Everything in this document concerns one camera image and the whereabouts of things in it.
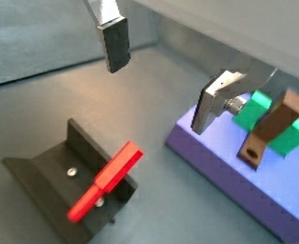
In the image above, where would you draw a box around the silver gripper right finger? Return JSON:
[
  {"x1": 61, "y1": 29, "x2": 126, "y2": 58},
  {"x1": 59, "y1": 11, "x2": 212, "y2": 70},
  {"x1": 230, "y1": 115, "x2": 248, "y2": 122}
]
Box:
[{"x1": 190, "y1": 59, "x2": 277, "y2": 134}]

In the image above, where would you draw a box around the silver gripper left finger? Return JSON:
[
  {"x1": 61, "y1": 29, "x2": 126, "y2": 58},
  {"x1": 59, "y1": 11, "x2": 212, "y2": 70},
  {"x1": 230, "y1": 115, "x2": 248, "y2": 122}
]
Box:
[{"x1": 82, "y1": 0, "x2": 130, "y2": 73}]

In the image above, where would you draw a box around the red peg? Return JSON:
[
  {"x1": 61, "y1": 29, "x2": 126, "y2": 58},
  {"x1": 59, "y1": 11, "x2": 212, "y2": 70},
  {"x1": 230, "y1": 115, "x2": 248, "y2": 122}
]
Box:
[{"x1": 67, "y1": 141, "x2": 143, "y2": 223}]

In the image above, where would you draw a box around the purple base board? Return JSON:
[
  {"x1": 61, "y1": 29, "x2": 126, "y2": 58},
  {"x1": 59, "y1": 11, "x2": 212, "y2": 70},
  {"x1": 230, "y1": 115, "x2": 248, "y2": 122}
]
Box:
[{"x1": 163, "y1": 91, "x2": 299, "y2": 244}]

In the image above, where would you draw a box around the green block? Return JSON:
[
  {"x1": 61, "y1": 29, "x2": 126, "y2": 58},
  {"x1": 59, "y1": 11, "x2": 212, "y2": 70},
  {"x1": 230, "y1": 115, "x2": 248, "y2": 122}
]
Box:
[{"x1": 232, "y1": 90, "x2": 299, "y2": 161}]

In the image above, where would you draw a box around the black angled holder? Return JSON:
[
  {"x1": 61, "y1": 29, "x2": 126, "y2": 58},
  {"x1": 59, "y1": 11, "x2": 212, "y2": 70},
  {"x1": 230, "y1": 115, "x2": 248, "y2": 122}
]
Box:
[{"x1": 2, "y1": 119, "x2": 137, "y2": 244}]

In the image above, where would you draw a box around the brown L-shaped bracket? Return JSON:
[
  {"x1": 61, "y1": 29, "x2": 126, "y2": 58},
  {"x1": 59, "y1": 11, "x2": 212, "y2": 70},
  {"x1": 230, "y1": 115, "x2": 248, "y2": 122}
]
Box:
[{"x1": 237, "y1": 90, "x2": 299, "y2": 170}]

